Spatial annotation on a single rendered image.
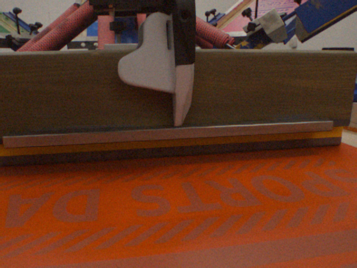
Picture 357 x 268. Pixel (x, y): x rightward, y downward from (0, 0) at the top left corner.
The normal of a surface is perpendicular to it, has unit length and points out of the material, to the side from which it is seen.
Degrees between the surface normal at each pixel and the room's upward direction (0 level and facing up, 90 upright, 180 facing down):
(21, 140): 93
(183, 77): 104
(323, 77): 93
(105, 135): 93
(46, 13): 90
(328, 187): 0
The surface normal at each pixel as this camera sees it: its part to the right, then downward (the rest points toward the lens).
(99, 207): -0.01, -0.97
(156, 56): 0.18, 0.12
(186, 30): 0.19, 0.45
